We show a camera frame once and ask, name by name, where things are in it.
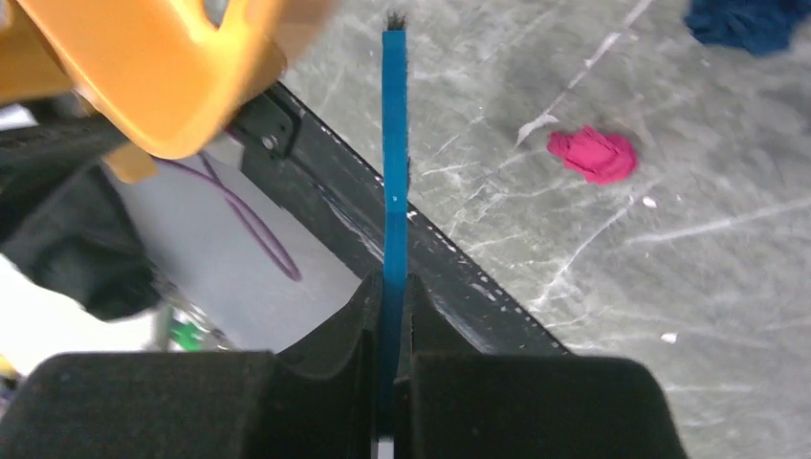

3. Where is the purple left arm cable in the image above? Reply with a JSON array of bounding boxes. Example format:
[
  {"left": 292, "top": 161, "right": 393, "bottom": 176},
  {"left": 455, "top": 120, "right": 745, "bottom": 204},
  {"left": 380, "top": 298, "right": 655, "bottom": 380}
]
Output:
[{"left": 155, "top": 151, "right": 303, "bottom": 283}]

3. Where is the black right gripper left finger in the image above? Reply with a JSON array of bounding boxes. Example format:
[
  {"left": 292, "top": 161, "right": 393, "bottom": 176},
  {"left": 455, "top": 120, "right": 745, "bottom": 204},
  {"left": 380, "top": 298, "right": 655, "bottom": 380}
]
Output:
[{"left": 1, "top": 274, "right": 382, "bottom": 458}]

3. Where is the orange slotted scoop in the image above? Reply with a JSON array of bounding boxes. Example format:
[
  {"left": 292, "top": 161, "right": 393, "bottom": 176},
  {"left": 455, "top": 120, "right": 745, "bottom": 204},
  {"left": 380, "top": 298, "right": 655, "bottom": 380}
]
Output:
[{"left": 0, "top": 0, "right": 337, "bottom": 185}]

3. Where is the blue hand brush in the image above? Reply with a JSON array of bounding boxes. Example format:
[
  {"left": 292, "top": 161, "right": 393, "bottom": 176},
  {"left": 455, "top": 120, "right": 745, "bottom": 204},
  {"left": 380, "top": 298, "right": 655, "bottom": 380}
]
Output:
[{"left": 377, "top": 11, "right": 410, "bottom": 439}]

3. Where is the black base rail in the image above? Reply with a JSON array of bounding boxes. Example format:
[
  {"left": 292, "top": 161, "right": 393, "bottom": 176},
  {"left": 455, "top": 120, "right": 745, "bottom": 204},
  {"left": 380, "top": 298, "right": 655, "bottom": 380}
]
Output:
[{"left": 229, "top": 83, "right": 568, "bottom": 356}]

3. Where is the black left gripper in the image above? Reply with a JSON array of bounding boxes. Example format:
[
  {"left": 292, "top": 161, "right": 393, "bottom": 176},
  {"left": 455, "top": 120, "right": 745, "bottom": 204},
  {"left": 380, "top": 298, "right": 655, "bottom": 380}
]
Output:
[{"left": 1, "top": 117, "right": 162, "bottom": 320}]

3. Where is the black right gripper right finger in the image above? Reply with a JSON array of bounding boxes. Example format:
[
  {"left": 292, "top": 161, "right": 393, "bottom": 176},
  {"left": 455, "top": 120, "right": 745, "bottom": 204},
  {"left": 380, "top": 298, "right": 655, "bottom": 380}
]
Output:
[{"left": 395, "top": 275, "right": 686, "bottom": 458}]

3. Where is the navy paper scrap front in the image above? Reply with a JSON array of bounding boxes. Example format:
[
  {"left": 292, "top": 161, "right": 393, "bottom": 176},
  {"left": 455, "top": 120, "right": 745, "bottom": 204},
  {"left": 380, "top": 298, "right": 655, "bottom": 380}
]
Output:
[{"left": 684, "top": 0, "right": 810, "bottom": 56}]

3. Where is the pink paper scrap left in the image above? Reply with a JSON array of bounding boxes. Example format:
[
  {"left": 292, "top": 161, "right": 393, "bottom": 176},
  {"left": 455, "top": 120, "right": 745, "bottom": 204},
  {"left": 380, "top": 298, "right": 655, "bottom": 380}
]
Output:
[{"left": 547, "top": 126, "right": 638, "bottom": 186}]

